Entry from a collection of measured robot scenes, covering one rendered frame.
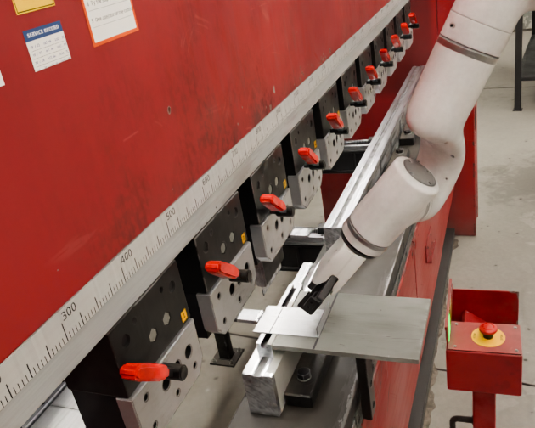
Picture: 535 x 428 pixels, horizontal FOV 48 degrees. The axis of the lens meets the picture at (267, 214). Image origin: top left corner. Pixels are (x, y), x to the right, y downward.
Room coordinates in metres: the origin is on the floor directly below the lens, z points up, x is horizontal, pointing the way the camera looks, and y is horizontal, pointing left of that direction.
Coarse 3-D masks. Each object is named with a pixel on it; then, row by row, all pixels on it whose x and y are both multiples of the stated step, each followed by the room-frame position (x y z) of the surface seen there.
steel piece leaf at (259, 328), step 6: (270, 306) 1.02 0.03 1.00; (264, 312) 1.00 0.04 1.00; (270, 312) 1.00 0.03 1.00; (276, 312) 0.99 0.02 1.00; (264, 318) 0.98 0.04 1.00; (270, 318) 0.97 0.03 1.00; (276, 318) 0.97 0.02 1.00; (258, 324) 0.96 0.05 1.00; (264, 324) 0.96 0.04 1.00; (270, 324) 0.95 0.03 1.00; (258, 330) 0.94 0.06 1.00; (264, 330) 0.94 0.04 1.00; (270, 330) 0.94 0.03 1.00
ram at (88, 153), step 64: (0, 0) 0.52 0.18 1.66; (64, 0) 0.59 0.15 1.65; (192, 0) 0.81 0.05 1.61; (256, 0) 1.01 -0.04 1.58; (320, 0) 1.34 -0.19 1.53; (384, 0) 1.99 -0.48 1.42; (0, 64) 0.50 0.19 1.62; (64, 64) 0.56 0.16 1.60; (128, 64) 0.66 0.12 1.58; (192, 64) 0.78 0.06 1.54; (256, 64) 0.97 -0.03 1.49; (320, 64) 1.28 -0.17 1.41; (0, 128) 0.48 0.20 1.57; (64, 128) 0.54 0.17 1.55; (128, 128) 0.63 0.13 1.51; (192, 128) 0.75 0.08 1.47; (0, 192) 0.46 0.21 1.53; (64, 192) 0.52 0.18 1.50; (128, 192) 0.60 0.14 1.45; (0, 256) 0.44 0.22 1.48; (64, 256) 0.49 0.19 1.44; (0, 320) 0.42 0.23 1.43
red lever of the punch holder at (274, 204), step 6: (264, 198) 0.85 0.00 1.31; (270, 198) 0.84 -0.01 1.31; (276, 198) 0.85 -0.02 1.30; (264, 204) 0.85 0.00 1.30; (270, 204) 0.84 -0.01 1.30; (276, 204) 0.85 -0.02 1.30; (282, 204) 0.87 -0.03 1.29; (270, 210) 0.91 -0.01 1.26; (276, 210) 0.87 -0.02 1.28; (282, 210) 0.88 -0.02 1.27; (288, 210) 0.90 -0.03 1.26; (294, 210) 0.90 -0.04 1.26; (282, 216) 0.90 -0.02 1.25; (288, 216) 0.90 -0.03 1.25
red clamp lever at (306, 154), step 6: (300, 150) 1.03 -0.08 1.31; (306, 150) 1.03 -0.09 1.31; (312, 150) 1.04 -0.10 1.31; (306, 156) 1.03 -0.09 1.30; (312, 156) 1.03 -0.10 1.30; (306, 162) 1.06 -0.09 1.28; (312, 162) 1.05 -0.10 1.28; (318, 162) 1.08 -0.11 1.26; (324, 162) 1.09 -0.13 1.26; (312, 168) 1.09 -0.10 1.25; (318, 168) 1.08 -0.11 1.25; (324, 168) 1.08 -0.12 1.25
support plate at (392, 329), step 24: (336, 312) 0.96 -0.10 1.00; (360, 312) 0.95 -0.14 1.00; (384, 312) 0.93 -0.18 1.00; (408, 312) 0.92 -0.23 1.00; (288, 336) 0.91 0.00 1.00; (336, 336) 0.89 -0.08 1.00; (360, 336) 0.87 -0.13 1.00; (384, 336) 0.86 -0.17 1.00; (408, 336) 0.85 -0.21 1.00; (384, 360) 0.81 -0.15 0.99; (408, 360) 0.79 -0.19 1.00
